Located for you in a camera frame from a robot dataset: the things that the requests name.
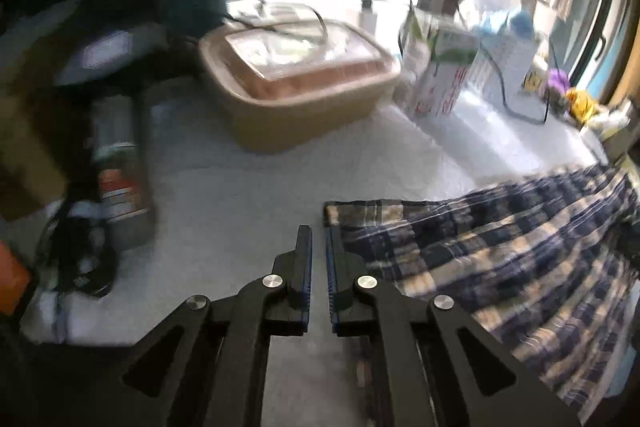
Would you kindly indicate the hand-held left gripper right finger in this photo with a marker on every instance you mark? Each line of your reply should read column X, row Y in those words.
column 330, row 267

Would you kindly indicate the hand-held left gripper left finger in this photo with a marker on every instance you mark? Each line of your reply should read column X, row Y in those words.
column 307, row 267

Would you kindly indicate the plaid pants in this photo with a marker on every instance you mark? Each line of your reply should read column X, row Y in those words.
column 500, row 247

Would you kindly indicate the beige lidded container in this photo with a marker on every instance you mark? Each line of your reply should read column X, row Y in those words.
column 300, row 107

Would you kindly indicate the spray can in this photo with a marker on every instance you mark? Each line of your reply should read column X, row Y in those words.
column 120, row 167

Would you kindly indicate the white green milk carton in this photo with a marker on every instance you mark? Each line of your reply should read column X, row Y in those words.
column 440, row 77

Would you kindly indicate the white charger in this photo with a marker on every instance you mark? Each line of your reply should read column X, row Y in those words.
column 369, row 19

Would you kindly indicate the white perforated basket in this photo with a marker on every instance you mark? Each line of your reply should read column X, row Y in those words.
column 505, row 57

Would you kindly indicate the white bear print mug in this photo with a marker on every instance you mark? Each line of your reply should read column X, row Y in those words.
column 532, row 79

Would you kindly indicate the purple cloth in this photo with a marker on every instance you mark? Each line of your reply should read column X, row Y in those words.
column 557, row 82

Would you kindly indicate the tablet with orange screen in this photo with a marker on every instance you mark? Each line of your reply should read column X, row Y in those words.
column 10, row 272

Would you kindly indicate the cardboard box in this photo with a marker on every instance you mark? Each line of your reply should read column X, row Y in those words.
column 25, row 157

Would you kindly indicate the white plastic bag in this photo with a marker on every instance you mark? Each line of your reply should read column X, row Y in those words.
column 612, row 122

